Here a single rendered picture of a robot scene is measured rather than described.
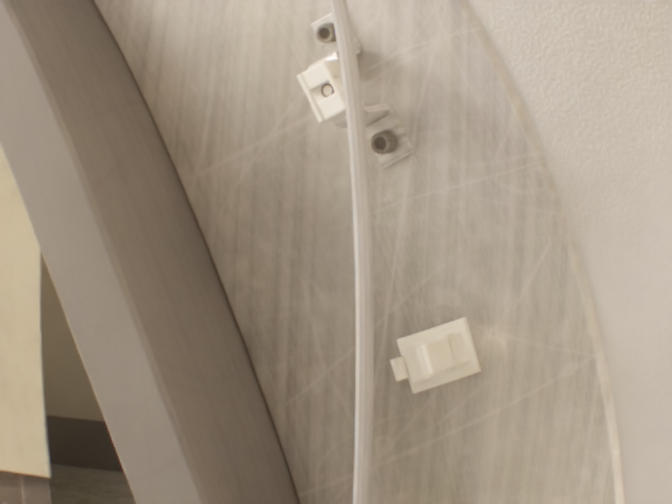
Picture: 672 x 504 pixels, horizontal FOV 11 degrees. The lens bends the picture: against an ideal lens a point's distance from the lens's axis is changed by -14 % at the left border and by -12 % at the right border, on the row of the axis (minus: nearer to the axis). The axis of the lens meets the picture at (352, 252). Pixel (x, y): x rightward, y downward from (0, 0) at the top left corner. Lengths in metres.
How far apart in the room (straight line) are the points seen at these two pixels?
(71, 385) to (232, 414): 5.55
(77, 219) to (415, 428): 0.11
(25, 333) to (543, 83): 5.00
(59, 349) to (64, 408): 0.12
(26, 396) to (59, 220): 4.98
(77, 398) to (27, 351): 0.62
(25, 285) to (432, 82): 4.96
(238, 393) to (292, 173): 0.06
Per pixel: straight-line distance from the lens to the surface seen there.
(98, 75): 1.06
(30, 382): 6.00
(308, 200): 1.04
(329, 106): 1.01
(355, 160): 0.99
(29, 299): 5.97
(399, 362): 1.02
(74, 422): 6.60
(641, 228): 0.99
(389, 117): 1.02
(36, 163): 1.03
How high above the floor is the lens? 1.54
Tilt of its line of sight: 10 degrees down
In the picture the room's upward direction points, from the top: 3 degrees clockwise
